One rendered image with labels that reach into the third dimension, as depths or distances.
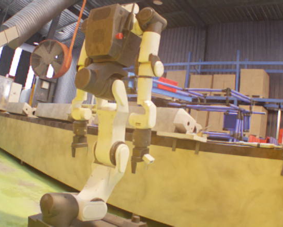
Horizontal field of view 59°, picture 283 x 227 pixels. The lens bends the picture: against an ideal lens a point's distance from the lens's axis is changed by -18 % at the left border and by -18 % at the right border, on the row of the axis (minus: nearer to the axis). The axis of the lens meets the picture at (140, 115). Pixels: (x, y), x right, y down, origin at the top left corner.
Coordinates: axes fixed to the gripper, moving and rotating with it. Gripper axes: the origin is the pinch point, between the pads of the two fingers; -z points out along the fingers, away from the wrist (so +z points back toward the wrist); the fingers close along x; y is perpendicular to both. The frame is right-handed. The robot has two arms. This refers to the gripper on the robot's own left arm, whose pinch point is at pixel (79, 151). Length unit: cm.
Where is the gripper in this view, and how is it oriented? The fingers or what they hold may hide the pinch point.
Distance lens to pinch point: 178.3
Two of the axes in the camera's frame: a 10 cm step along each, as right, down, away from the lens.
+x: 5.6, -0.2, 8.3
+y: -8.2, -0.8, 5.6
